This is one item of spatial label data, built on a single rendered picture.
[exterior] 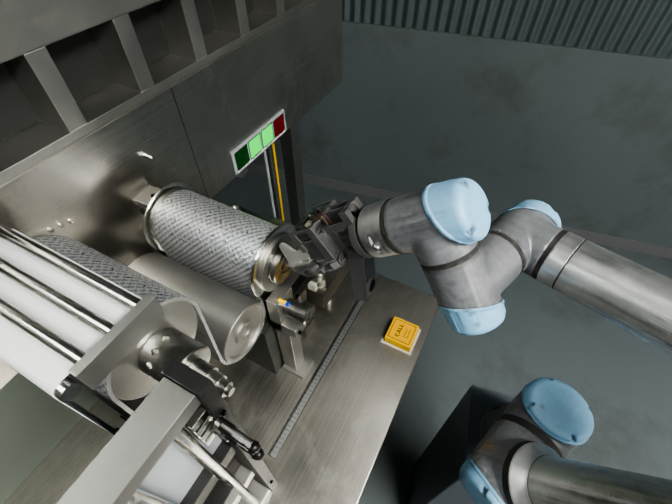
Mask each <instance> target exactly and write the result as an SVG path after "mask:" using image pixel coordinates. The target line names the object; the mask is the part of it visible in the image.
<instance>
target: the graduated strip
mask: <svg viewBox="0 0 672 504"><path fill-rule="evenodd" d="M363 304H364V301H361V300H357V301H356V302H355V304H354V306H353V307H352V309H351V311H350V313H349V314H348V316H347V318H346V319H345V321H344V323H343V325H342V326H341V328H340V330H339V331H338V333H337V335H336V337H335V338H334V340H333V342H332V343H331V345H330V347H329V348H328V350H327V352H326V354H325V355H324V357H323V359H322V360H321V362H320V364H319V366H318V367H317V369H316V371H315V372H314V374H313V376H312V378H311V379H310V381H309V383H308V384H307V386H306V388H305V390H304V391H303V393H302V395H301V396H300V398H299V400H298V401H297V403H296V405H295V407H294V408H293V410H292V412H291V413H290V415H289V417H288V419H287V420H286V422H285V424H284V425H283V427H282V429H281V431H280V432H279V434H278V436H277V437H276V439H275V441H274V443H273V444H272V446H271V448H270V449H269V451H268V453H267V455H268V456H270V457H271V458H273V459H276V457H277V456H278V454H279V452H280V450H281V449H282V447H283V445H284V443H285V442H286V440H287V438H288V436H289V435H290V433H291V431H292V429H293V427H294V426H295V424H296V422H297V420H298V419H299V417H300V415H301V413H302V412H303V410H304V408H305V406H306V405H307V403H308V401H309V399H310V397H311V396H312V394H313V392H314V390H315V389H316V387H317V385H318V383H319V382H320V380H321V378H322V376H323V375H324V373H325V371H326V369H327V367H328V366H329V364H330V362H331V360H332V359H333V357H334V355H335V353H336V352H337V350H338V348H339V346H340V345H341V343H342V341H343V339H344V337H345V336H346V334H347V332H348V330H349V329H350V327H351V325H352V323H353V322H354V320H355V318H356V316H357V315H358V313H359V311H360V309H361V307H362V306H363Z"/></svg>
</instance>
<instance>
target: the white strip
mask: <svg viewBox="0 0 672 504"><path fill-rule="evenodd" d="M0 360H2V361H3V362H5V363H6V364H7V365H9V366H10V367H12V368H13V369H14V370H16V371H17V372H19V373H20V374H21V375H23V376H24V377H26V378H27V379H28V380H30V381H31V382H32V383H34V384H35V385H37V386H38V387H39V388H41V389H42V390H44V391H45V392H46V393H48V394H49V395H51V396H52V397H53V398H55V399H56V400H58V401H60V402H61V403H63V404H64V405H66V406H68V407H69V408H71V409H72V410H74V411H76V412H77V413H79V414H80V415H82V416H84V417H85V418H87V419H88V420H90V421H92V422H93V423H95V424H96V425H98V426H100V427H101V428H103V429H104V430H106V431H108V432H109V433H111V434H112V435H115V434H116V433H117V432H118V431H119V428H118V427H116V428H115V429H114V428H113V427H111V426H110V425H108V424H107V423H105V422H104V421H102V420H101V419H99V418H98V417H96V416H95V415H93V414H92V413H90V412H89V411H87V410H86V409H84V408H82V407H81V406H79V405H78V404H76V403H75V402H73V401H72V400H73V399H74V398H75V397H76V396H77V395H78V394H79V392H80V390H81V385H80V384H79V383H77V382H76V381H74V380H73V379H71V378H70V377H68V376H67V375H68V374H69V372H68V370H67V369H66V368H64V367H63V366H61V365H60V364H58V363H57V362H55V361H54V360H52V359H51V358H49V357H48V356H47V355H45V354H44V353H42V352H41V351H39V350H38V349H36V348H35V347H33V346H32V345H30V344H29V343H27V342H26V341H24V340H23V339H21V338H20V337H18V336H17V335H15V334H14V333H12V332H11V331H9V330H8V329H6V328H5V327H3V326H2V325H0Z"/></svg>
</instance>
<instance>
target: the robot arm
mask: <svg viewBox="0 0 672 504"><path fill-rule="evenodd" d="M327 204H328V205H327ZM324 205H327V206H326V207H323V208H320V207H322V206H324ZM488 206H489V203H488V200H487V198H486V195H485V193H484V191H483V190H482V188H481V187H480V186H479V185H478V184H477V183H476V182H475V181H474V180H472V179H469V178H457V179H451V180H447V181H443V182H439V183H432V184H429V185H427V186H426V187H424V188H421V189H417V190H414V191H411V192H408V193H405V194H401V195H398V196H395V197H392V198H387V199H384V200H381V201H378V202H375V203H372V204H369V205H366V206H365V207H364V206H363V204H362V203H361V201H360V200H359V198H358V197H357V196H356V197H353V198H350V199H347V200H344V201H341V202H338V203H336V202H335V200H334V199H333V200H330V201H327V202H324V203H322V204H319V205H316V206H313V207H312V210H313V211H311V212H309V213H308V215H307V216H305V217H303V219H302V220H301V221H300V222H299V223H298V225H297V226H295V227H294V228H293V229H294V231H293V233H291V234H289V236H290V237H291V239H292V240H293V241H294V242H295V243H296V245H297V247H298V249H294V248H292V247H291V246H289V245H288V244H286V243H280V245H279V247H280V249H281V251H282V253H283V254H284V256H285V258H286V260H285V261H284V262H285V264H286V265H287V266H288V268H290V269H291V270H293V271H295V272H297V273H299V274H300V275H303V276H306V277H313V276H317V275H320V274H325V273H326V272H330V271H333V270H336V269H338V268H340V267H341V266H342V265H343V264H344V263H345V261H346V262H348V263H349V270H350V278H351V285H352V292H353V298H355V299H357V300H361V301H364V302H366V301H367V300H368V298H369V296H370V294H371V292H372V291H373V290H374V288H375V284H376V275H375V259H374V257H379V258H381V257H387V256H393V255H399V254H406V253H413V252H414V253H415V254H416V256H417V259H418V261H419V263H420V265H421V267H422V270H423V272H424V274H425V276H426V278H427V281H428V283H429V285H430V287H431V289H432V292H433V294H434V296H435V298H436V300H437V306H438V308H439V309H440V310H441V311H442V313H443V315H444V317H445V318H446V320H447V322H448V324H449V326H450V327H451V329H452V330H454V331H455V332H457V333H459V334H462V335H463V334H465V335H480V334H484V333H487V332H489V331H491V330H493V329H495V328H496V327H498V326H499V325H500V324H501V323H502V322H503V320H504V319H505V314H506V309H505V306H504V302H505V301H504V299H503V297H501V293H502V292H503V291H504V290H505V289H506V288H507V287H508V286H509V285H510V284H511V283H512V282H513V281H514V280H515V279H516V278H517V277H518V276H519V275H520V274H521V273H522V272H524V273H525V274H527V275H529V276H531V277H532V278H534V279H536V280H538V281H540V282H542V283H543V284H545V285H547V286H549V287H551V288H552V289H554V290H556V291H558V292H559V293H561V294H563V295H565V296H566V297H568V298H570V299H572V300H573V301H575V302H577V303H579V304H581V305H582V306H584V307H586V308H588V309H589V310H591V311H593V312H595V313H596V314H598V315H600V316H602V317H603V318H605V319H607V320H609V321H611V322H612V323H614V324H616V325H618V326H619V327H621V328H623V329H625V330H626V331H628V332H630V333H632V334H633V335H635V336H637V337H639V338H641V339H642V340H644V341H646V342H648V343H649V344H651V345H653V346H655V347H656V348H658V349H660V350H662V351H663V352H665V353H667V354H669V355H671V356H672V279H670V278H668V277H666V276H663V275H661V274H659V273H657V272H655V271H653V270H651V269H648V268H646V267H644V266H642V265H640V264H638V263H635V262H633V261H631V260H629V259H627V258H625V257H623V256H620V255H618V254H616V253H614V252H612V251H610V250H608V249H605V248H603V247H601V246H599V245H597V244H595V243H593V242H590V241H588V240H586V239H584V238H582V237H580V236H578V235H575V234H573V233H571V232H569V231H567V230H565V229H563V228H561V220H560V217H559V215H558V213H557V212H555V211H554V210H553V209H552V208H551V206H550V205H548V204H546V203H545V202H542V201H539V200H523V201H520V202H518V203H517V204H515V205H514V206H512V207H511V208H510V209H507V210H505V211H504V212H502V213H501V214H500V215H499V216H498V217H497V218H496V220H495V221H493V222H492V223H491V224H490V222H491V215H490V212H489V210H488ZM593 429H594V419H593V415H592V412H591V411H590V409H589V406H588V404H587V402H586V401H585V400H584V398H583V397H582V396H581V395H580V394H579V393H578V392H577V391H576V390H575V389H573V388H572V387H571V386H569V385H568V384H566V383H564V382H562V381H560V380H557V379H553V378H545V377H544V378H538V379H535V380H533V381H532V382H529V383H527V384H526V385H525V386H524V387H523V390H522V391H521V392H520V393H519V394H518V395H517V396H516V397H515V398H514V399H513V400H512V401H511V402H508V403H501V404H498V405H495V406H494V407H492V408H491V409H490V410H489V411H488V412H487V413H486V414H485V415H484V417H483V418H482V420H481V423H480V428H479V436H480V443H479V444H478V445H477V447H476V448H475V449H474V450H473V452H472V453H471V454H470V455H468V456H467V459H466V461H465V462H464V464H463V465H462V467H461V468H460V471H459V476H460V480H461V482H462V484H463V486H464V488H465V489H466V491H467V492H468V494H469V495H470V496H471V498H472V499H473V500H474V502H475V503H476V504H672V480H670V479H665V478H660V477H655V476H650V475H645V474H640V473H635V472H630V471H625V470H620V469H615V468H610V467H605V466H600V465H595V464H590V463H585V462H581V461H576V460H571V459H568V457H569V456H570V454H571V452H572V451H573V450H574V448H575V447H576V446H577V445H581V444H584V443H585V442H586V441H587V440H588V438H589V437H590V436H591V434H592V432H593Z"/></svg>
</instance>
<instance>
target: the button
mask: <svg viewBox="0 0 672 504"><path fill-rule="evenodd" d="M418 330H419V326H416V325H414V324H412V323H409V322H407V321H405V320H403V319H400V318H398V317H396V316H395V317H394V318H393V320H392V322H391V324H390V326H389V328H388V330H387V332H386V334H385V337H384V341H385V342H388V343H390V344H392V345H394V346H396V347H398V348H401V349H403V350H405V351H407V352H409V351H410V349H411V346H412V344H413V342H414V339H415V337H416V335H417V333H418Z"/></svg>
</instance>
